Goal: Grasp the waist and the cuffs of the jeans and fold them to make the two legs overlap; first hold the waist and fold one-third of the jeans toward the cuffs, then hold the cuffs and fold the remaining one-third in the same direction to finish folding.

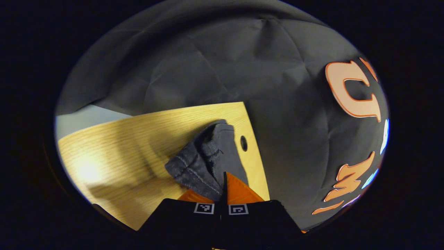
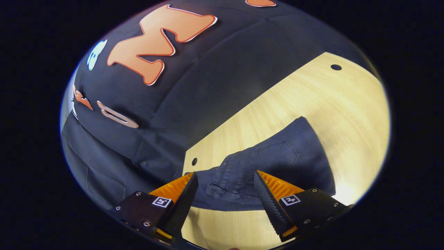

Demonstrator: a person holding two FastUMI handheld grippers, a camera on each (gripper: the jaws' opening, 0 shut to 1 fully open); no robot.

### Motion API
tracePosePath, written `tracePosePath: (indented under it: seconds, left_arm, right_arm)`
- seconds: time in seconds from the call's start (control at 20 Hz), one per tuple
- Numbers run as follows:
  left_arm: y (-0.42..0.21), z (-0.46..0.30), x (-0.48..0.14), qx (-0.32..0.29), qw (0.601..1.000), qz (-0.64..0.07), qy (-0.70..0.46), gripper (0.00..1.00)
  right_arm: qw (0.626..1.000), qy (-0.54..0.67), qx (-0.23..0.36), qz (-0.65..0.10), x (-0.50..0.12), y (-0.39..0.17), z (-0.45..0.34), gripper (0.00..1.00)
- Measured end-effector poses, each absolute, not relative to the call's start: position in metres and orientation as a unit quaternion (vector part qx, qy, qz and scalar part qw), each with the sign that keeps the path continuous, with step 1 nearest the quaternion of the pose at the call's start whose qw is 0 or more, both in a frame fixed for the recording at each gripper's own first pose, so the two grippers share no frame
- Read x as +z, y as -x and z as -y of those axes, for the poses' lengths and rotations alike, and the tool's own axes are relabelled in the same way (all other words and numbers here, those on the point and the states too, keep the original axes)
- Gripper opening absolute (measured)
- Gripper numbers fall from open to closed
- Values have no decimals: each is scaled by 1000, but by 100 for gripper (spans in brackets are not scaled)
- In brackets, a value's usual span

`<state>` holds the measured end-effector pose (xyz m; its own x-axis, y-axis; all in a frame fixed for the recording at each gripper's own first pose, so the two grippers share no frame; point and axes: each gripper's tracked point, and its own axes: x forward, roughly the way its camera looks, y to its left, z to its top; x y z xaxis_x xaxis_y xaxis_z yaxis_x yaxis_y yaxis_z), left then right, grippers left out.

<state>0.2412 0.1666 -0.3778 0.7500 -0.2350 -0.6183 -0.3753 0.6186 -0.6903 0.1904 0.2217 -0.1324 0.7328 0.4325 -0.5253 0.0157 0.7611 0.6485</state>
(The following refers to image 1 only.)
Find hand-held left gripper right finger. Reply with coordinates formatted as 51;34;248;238
221;171;303;249

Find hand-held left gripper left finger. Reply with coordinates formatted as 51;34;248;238
138;189;221;249

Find dark grey jeans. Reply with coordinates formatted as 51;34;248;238
164;119;250;202

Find black backdrop cloth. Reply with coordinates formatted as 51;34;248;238
55;0;390;232

